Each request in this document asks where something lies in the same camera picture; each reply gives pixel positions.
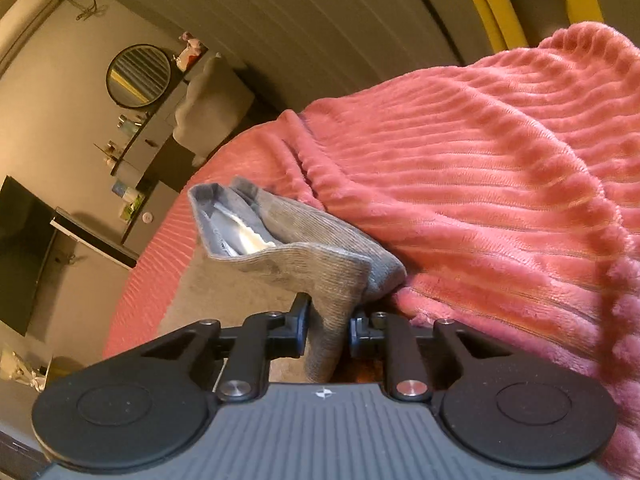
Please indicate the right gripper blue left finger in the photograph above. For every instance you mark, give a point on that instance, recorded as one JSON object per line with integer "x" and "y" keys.
{"x": 250, "y": 348}

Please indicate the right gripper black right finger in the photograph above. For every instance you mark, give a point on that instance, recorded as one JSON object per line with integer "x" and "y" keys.
{"x": 388, "y": 339}

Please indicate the grey knit pants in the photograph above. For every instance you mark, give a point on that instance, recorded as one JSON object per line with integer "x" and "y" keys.
{"x": 255, "y": 251}

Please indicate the grey drawer cabinet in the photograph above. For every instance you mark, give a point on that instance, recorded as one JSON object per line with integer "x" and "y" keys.
{"x": 148, "y": 218}

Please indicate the green tissue pack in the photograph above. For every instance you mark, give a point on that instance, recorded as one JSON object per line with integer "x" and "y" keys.
{"x": 130, "y": 209}

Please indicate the white tower fan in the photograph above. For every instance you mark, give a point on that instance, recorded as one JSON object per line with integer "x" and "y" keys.
{"x": 102, "y": 245}

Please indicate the pink ribbed blanket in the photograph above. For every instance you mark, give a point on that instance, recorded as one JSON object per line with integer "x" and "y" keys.
{"x": 509, "y": 189}

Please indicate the grey vanity desk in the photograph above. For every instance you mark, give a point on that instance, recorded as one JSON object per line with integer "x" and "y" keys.
{"x": 153, "y": 154}

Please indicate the white upholstered chair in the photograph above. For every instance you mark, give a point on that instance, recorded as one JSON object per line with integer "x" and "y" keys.
{"x": 215, "y": 104}

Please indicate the black television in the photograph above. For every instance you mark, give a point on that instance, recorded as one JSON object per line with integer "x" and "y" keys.
{"x": 25, "y": 243}

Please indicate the pink plush toy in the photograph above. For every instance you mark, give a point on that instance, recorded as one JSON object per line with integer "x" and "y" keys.
{"x": 192, "y": 51}

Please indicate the round black mirror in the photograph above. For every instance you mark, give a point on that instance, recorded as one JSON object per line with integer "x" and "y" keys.
{"x": 138, "y": 76}

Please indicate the grey curtain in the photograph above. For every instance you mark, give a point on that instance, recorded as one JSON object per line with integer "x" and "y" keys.
{"x": 295, "y": 51}

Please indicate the white air conditioner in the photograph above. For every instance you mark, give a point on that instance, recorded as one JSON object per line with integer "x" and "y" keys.
{"x": 18, "y": 25}

